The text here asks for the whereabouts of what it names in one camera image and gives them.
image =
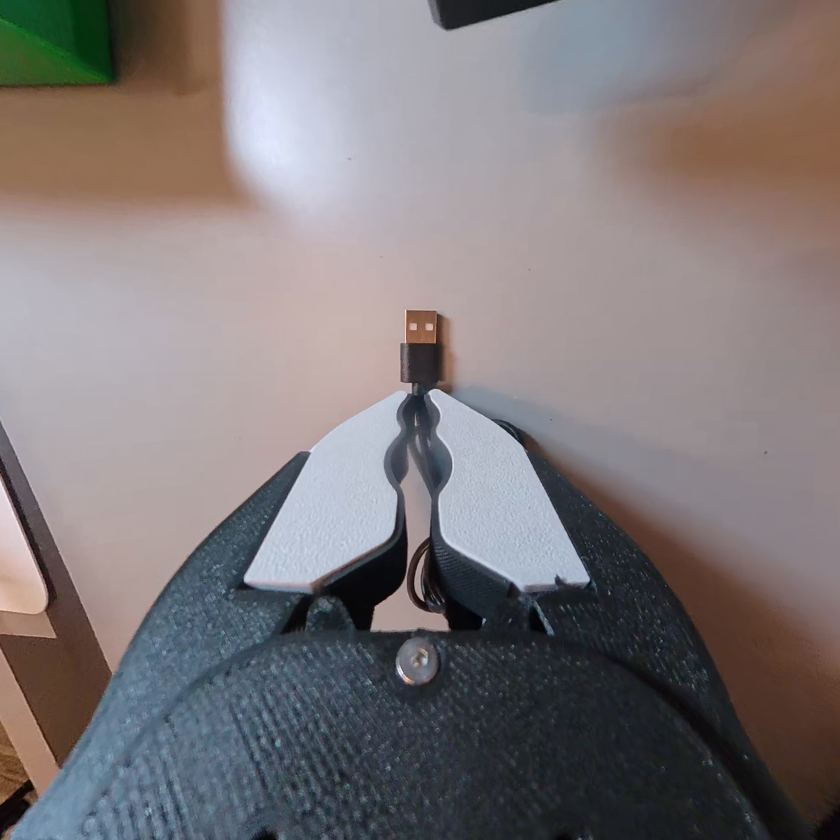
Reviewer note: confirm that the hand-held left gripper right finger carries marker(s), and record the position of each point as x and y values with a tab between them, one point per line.
499	505

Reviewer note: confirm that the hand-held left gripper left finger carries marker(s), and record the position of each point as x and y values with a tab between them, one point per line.
334	505

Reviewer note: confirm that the black usb hub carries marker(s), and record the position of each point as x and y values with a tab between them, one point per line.
492	12

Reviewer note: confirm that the white document stand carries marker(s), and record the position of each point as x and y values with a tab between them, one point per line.
19	551

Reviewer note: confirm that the green plastic bin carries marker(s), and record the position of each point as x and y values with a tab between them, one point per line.
52	39

